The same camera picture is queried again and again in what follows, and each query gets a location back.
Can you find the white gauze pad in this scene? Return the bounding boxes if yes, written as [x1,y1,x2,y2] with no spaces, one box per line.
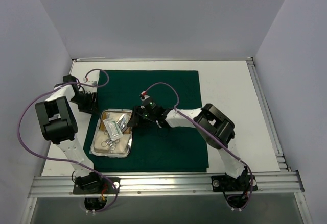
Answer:
[91,134,129,157]

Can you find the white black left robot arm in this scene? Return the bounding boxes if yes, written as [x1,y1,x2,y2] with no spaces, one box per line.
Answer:
[35,74,103,193]

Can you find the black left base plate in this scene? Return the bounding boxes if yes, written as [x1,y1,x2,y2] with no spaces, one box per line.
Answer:
[73,174,120,195]

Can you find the stainless steel instrument tray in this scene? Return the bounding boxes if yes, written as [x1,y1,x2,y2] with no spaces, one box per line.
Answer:
[90,109,132,158]

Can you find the steel scissors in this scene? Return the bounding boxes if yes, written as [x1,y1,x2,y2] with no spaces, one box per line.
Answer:
[101,130,120,151]

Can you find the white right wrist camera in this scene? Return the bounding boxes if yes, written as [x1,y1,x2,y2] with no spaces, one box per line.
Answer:
[139,91,149,102]

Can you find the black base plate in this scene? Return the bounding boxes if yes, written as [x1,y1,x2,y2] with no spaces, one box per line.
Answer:
[211,173,251,192]
[73,174,120,195]

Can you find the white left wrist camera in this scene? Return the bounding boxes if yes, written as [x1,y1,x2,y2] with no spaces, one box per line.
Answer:
[82,77,98,87]

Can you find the white suture packet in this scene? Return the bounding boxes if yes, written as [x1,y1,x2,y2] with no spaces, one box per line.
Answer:
[103,118,123,140]

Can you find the dark green surgical cloth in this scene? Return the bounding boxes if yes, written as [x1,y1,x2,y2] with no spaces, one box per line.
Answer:
[83,70,209,172]

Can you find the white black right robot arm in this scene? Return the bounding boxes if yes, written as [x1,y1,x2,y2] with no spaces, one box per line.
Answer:
[127,92,249,190]

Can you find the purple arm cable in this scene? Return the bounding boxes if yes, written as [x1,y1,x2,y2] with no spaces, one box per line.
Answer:
[17,68,121,212]
[144,82,256,208]

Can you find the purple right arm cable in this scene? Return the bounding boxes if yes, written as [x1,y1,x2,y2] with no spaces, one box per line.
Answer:
[144,82,256,208]

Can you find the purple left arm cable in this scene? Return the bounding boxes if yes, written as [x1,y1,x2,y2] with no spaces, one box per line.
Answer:
[17,68,121,212]

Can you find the blue striped gauze packet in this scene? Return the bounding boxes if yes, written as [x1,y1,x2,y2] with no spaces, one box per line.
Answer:
[116,113,128,133]

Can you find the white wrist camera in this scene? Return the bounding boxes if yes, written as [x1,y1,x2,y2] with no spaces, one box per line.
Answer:
[82,77,98,87]
[139,91,149,102]

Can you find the aluminium front rail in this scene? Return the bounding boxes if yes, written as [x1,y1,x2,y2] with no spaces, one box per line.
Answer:
[28,171,304,198]

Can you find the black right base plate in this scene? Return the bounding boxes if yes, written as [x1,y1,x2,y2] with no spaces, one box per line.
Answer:
[211,173,251,192]

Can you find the aluminium right side rail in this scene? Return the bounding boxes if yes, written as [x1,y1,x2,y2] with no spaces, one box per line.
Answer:
[246,57,291,172]

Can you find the aluminium rail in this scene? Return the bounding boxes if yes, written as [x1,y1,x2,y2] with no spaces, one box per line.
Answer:
[246,57,291,172]
[28,171,304,198]

